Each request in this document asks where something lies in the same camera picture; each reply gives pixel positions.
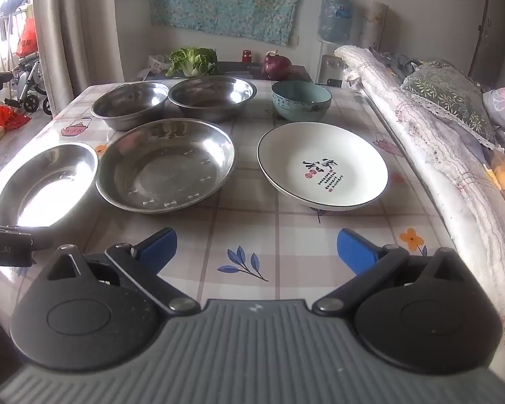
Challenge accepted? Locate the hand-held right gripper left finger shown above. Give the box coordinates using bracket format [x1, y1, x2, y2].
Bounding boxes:
[46, 227, 203, 316]

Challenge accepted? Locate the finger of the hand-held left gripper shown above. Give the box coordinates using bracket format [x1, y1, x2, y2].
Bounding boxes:
[27, 226, 55, 250]

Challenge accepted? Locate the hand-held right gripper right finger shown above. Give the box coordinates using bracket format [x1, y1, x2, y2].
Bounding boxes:
[311, 228, 478, 316]

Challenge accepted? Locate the small steel plate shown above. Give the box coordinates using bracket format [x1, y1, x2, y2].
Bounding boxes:
[0, 143, 99, 229]

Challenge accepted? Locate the large steel plate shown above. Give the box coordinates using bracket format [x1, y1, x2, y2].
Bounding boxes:
[95, 119, 236, 214]

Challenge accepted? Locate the white ceramic plate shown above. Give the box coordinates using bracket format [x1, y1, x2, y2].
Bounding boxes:
[257, 122, 389, 212]

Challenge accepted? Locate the steel bowl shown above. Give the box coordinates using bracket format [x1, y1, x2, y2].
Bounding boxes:
[90, 81, 170, 131]
[167, 76, 257, 123]

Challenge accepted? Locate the teal ceramic bowl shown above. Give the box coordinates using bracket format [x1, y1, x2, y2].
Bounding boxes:
[271, 81, 333, 122]

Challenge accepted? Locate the checked tablecloth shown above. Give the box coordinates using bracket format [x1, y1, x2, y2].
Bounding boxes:
[0, 76, 459, 314]

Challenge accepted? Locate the red bag on floor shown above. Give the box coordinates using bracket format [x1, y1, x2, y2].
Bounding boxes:
[0, 105, 32, 127]

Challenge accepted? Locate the white lace quilt roll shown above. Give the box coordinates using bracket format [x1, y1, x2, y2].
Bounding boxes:
[334, 44, 505, 335]

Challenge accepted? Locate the wheelchair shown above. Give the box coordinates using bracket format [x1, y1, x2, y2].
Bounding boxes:
[0, 57, 53, 116]

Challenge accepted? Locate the green floral pillow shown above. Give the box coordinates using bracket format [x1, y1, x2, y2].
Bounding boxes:
[402, 65, 495, 135]

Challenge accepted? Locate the white water dispenser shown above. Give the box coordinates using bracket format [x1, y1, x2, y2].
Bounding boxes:
[315, 39, 348, 89]

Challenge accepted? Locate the white plastic bag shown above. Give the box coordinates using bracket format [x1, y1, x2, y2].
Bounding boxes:
[143, 55, 171, 79]

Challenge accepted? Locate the napa cabbage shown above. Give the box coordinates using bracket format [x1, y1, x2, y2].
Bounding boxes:
[165, 47, 218, 78]

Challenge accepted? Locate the grey floral bedding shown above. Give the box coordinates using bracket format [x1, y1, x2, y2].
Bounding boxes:
[372, 49, 447, 77]

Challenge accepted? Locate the red hanging bag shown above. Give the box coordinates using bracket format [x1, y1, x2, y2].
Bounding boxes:
[16, 14, 38, 57]

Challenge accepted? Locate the red onion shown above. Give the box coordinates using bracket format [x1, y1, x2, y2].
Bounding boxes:
[262, 50, 293, 80]

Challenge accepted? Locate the beige curtain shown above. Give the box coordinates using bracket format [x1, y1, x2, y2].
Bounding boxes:
[33, 0, 125, 106]

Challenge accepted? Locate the floral paper roll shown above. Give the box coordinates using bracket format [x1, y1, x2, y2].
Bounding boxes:
[359, 2, 389, 50]

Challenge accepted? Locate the blue water jug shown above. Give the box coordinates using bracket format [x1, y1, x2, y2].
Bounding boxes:
[317, 0, 354, 43]

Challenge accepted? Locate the teal floral wall cloth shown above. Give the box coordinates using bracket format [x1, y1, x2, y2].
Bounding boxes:
[150, 0, 316, 46]

